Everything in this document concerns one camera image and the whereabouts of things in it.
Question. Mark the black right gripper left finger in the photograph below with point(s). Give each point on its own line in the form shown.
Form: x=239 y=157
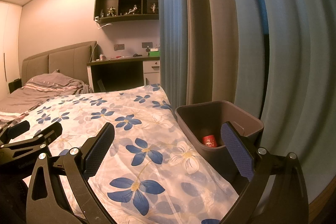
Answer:
x=46 y=200

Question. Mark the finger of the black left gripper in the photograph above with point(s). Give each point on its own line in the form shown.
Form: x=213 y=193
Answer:
x=18 y=159
x=12 y=132

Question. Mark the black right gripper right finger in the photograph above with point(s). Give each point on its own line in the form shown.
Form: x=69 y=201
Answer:
x=276 y=190

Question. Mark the dark plastic trash bin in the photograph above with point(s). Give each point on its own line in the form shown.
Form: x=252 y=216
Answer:
x=202 y=119

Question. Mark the grey upholstered headboard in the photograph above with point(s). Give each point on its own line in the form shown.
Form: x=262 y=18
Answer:
x=69 y=60

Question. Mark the red can in bin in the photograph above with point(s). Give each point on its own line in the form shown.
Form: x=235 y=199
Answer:
x=209 y=141

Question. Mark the floral blue white duvet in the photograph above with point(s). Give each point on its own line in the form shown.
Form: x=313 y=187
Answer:
x=151 y=173

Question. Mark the dark desk with drawers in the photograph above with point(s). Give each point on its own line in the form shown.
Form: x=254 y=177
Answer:
x=124 y=73

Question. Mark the green box on desk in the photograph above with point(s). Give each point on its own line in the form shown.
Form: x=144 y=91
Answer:
x=154 y=52

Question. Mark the blue grey curtain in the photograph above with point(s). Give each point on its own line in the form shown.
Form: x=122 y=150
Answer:
x=273 y=58

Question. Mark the dark wall shelf with figurines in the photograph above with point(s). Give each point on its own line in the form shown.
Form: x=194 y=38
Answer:
x=109 y=11

